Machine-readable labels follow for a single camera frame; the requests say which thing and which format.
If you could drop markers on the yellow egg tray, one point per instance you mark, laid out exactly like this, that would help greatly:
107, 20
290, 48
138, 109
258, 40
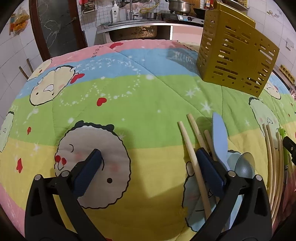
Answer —
287, 74

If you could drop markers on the gas stove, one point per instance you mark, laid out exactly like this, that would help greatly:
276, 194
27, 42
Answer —
190, 20

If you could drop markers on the black wok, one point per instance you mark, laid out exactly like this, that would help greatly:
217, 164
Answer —
200, 13

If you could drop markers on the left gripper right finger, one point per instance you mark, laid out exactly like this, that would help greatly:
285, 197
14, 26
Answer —
243, 211

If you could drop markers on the white wall socket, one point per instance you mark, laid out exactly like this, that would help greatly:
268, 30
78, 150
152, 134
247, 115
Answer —
289, 44

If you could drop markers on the steel pot with lid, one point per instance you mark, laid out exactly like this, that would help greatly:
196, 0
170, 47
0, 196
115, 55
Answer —
179, 6

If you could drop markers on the yellow slotted utensil holder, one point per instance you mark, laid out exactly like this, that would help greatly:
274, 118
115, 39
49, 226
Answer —
233, 53

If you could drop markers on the white soap bottle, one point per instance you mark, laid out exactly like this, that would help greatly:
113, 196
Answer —
115, 12

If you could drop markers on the dark brown glass door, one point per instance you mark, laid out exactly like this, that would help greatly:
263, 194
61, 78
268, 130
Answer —
56, 27

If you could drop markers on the grey metal spoon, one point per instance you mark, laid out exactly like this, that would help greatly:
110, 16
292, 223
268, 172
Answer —
245, 166

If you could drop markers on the orange hanging plastic bag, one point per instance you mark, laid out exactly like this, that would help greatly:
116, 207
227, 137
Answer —
18, 21

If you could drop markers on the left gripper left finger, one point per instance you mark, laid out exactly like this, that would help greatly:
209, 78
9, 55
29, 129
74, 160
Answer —
42, 218

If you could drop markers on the light blue silicone spatula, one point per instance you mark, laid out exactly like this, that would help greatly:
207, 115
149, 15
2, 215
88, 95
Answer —
228, 158

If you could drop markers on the steel sink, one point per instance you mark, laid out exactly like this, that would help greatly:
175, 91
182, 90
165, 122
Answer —
131, 30

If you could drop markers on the green handled metal fork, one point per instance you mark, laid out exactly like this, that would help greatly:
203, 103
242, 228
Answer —
285, 154

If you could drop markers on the colourful cartoon quilt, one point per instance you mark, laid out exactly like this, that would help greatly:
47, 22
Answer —
126, 99

